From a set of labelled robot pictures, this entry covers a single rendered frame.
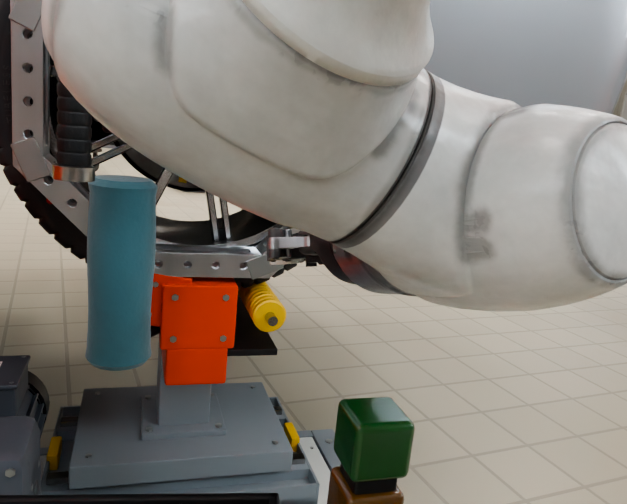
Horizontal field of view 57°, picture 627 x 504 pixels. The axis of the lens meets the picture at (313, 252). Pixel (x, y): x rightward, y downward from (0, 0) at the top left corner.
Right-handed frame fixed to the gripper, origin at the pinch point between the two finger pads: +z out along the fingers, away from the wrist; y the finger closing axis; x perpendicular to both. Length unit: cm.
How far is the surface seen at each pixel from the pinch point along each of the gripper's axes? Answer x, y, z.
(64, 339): 22, 23, 168
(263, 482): 43, -12, 51
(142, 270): 1.3, 12.6, 21.2
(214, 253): -1.2, 0.2, 31.7
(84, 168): -9.8, 19.9, 8.0
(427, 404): 46, -83, 99
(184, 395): 25, 1, 55
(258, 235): -4.5, -9.4, 38.5
